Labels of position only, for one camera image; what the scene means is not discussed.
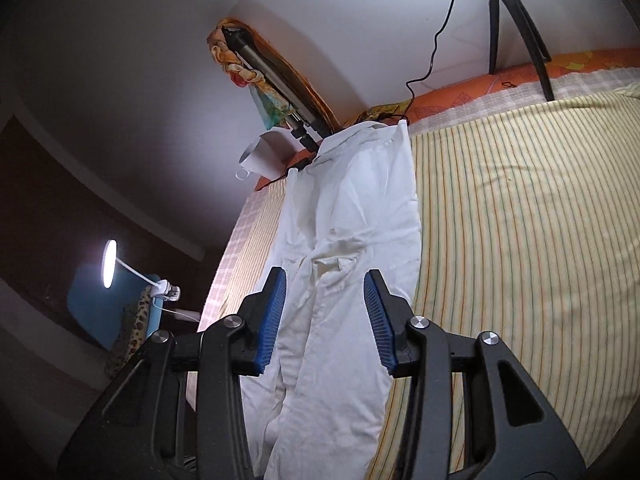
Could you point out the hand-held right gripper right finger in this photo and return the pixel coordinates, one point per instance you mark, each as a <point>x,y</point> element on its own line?
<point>377,315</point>

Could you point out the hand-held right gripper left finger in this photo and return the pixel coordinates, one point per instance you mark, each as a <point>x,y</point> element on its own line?
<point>272,310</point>

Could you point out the white shirt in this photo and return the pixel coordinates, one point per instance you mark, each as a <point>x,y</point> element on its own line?
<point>345,200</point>

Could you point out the leopard print cloth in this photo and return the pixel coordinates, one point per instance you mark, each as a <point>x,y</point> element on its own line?
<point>137,320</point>

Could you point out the white mug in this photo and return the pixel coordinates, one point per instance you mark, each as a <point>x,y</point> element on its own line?
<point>260,152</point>

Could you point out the yellow striped cloth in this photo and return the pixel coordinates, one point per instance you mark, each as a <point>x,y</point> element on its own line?
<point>525,235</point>

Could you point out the white clip desk lamp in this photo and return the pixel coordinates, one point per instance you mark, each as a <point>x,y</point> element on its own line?
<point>110,265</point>

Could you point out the blue chair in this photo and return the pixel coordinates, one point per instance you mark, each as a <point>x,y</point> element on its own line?
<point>95,310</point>

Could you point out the colourful scarf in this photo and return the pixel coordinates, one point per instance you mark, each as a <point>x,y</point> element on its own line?
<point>270,105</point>

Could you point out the silver folded tripod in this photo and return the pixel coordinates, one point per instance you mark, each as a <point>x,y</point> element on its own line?
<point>280,80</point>

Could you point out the orange leaf-print bed sheet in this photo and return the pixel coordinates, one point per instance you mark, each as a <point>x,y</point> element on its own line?
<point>575,62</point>

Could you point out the black mini tripod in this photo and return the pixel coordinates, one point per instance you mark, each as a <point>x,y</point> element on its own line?
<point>525,15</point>

